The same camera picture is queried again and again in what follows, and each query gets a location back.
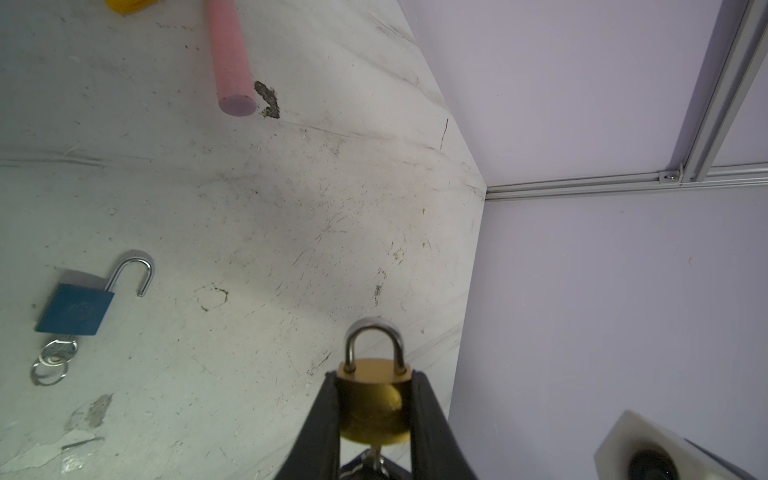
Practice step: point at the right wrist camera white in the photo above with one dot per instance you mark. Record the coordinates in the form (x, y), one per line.
(637, 448)

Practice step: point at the brass padlock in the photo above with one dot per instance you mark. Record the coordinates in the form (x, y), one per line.
(374, 393)

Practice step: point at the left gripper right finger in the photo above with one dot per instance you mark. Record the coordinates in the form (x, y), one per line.
(435, 454)

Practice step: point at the dark key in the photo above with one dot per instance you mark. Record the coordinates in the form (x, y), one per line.
(52, 363)

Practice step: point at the white knit glove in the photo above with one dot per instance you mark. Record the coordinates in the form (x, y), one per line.
(129, 7)

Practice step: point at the purple pink trowel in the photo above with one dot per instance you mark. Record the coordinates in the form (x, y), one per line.
(233, 79)

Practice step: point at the blue padlock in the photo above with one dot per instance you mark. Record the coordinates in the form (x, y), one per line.
(76, 310)

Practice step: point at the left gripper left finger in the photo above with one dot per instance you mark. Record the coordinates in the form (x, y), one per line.
(316, 452)

